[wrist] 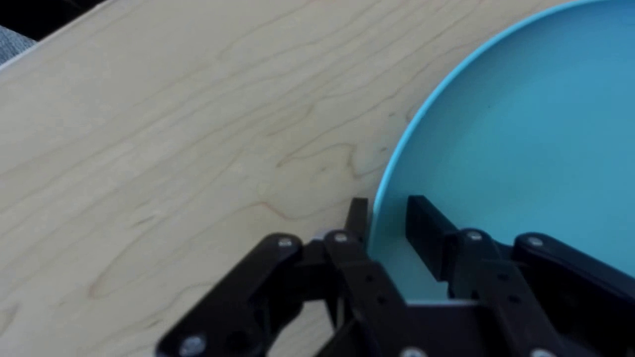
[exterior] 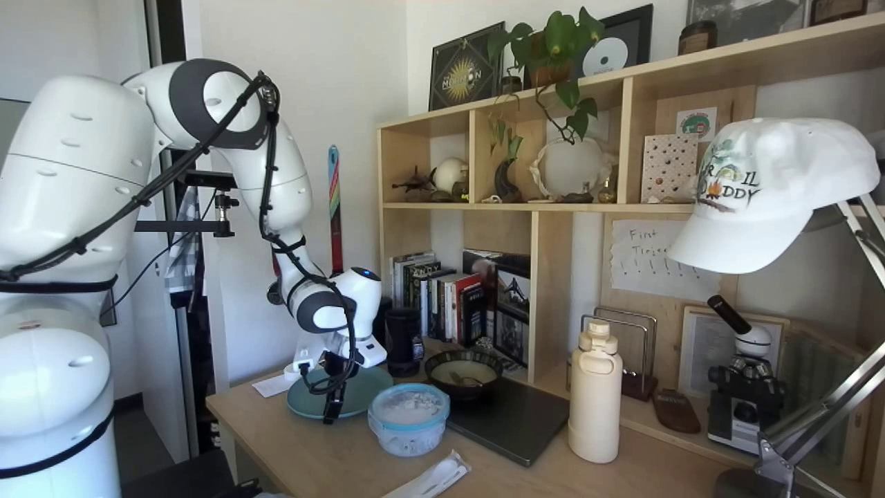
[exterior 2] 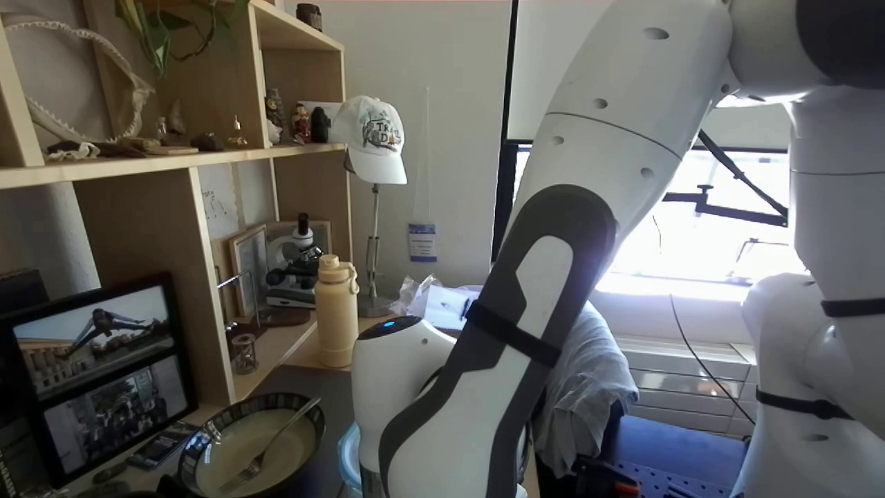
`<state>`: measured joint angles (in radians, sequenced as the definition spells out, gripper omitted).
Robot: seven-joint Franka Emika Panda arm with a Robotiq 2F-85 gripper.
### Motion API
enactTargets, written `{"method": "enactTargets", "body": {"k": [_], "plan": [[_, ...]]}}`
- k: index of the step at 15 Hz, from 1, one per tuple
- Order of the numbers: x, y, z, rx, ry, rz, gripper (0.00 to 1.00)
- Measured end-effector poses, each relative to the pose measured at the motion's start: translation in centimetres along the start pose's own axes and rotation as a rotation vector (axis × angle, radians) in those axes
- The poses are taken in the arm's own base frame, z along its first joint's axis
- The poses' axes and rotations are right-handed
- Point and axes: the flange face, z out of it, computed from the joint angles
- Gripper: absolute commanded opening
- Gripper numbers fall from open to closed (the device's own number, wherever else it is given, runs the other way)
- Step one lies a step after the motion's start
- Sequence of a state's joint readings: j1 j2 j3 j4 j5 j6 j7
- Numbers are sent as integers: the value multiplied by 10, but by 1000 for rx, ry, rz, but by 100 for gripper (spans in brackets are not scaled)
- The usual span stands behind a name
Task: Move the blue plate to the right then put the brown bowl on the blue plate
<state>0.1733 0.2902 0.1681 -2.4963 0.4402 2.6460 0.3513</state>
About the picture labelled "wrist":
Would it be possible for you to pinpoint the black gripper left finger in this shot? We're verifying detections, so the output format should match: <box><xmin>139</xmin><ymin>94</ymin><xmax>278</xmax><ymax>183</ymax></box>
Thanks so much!
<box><xmin>155</xmin><ymin>197</ymin><xmax>413</xmax><ymax>357</ymax></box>

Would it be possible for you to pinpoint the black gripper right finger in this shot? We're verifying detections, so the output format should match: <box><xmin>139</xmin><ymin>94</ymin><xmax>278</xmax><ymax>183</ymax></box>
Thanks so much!
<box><xmin>405</xmin><ymin>193</ymin><xmax>635</xmax><ymax>357</ymax></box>

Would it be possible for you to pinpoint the blue plate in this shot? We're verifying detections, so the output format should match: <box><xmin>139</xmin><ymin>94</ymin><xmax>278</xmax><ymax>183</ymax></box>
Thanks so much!
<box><xmin>365</xmin><ymin>0</ymin><xmax>635</xmax><ymax>306</ymax></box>

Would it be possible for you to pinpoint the grey cloth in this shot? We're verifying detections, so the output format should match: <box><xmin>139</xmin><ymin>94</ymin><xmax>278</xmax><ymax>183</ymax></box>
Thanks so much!
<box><xmin>0</xmin><ymin>24</ymin><xmax>36</xmax><ymax>66</ymax></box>

